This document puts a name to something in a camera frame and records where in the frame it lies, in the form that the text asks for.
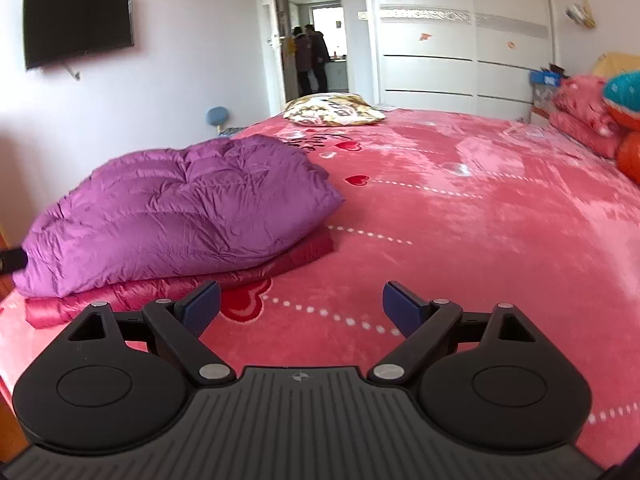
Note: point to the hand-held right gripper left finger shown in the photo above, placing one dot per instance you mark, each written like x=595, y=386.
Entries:
x=202, y=305

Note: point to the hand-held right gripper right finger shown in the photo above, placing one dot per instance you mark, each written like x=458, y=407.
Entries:
x=402, y=305

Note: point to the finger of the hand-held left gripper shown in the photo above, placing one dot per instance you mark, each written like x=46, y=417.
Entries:
x=12, y=260

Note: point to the purple down jacket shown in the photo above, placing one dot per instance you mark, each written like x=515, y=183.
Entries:
x=175, y=210

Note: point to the red down jacket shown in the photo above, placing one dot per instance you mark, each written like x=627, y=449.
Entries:
x=280, y=260

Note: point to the pink heart print blanket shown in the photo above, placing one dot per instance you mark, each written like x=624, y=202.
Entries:
x=475, y=220

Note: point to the blue round stool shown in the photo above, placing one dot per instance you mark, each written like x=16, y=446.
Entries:
x=217, y=116

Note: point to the yellow patterned pillow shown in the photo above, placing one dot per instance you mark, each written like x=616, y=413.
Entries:
x=332, y=109

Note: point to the pink printed pillow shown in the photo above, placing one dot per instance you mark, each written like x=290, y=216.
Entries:
x=585, y=102
x=580, y=135

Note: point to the blue storage box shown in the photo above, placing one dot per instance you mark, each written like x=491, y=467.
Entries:
x=545, y=78

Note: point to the white door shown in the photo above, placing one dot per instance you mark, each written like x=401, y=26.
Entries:
x=272, y=35

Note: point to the white wardrobe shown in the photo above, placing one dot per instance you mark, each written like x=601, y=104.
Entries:
x=460, y=30

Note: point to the orange teal folded quilt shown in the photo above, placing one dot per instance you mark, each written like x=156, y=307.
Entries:
x=627, y=125

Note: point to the beige headboard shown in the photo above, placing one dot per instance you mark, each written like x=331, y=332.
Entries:
x=617, y=65

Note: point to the wooden bed frame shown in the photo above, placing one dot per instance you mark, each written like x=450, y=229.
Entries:
x=10, y=430

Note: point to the black wall television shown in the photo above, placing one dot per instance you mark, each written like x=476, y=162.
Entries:
x=77, y=22

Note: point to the white wall switch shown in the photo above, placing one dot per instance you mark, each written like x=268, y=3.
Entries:
x=363, y=15

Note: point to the wall hanging ornament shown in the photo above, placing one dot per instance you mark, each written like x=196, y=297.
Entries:
x=582, y=12

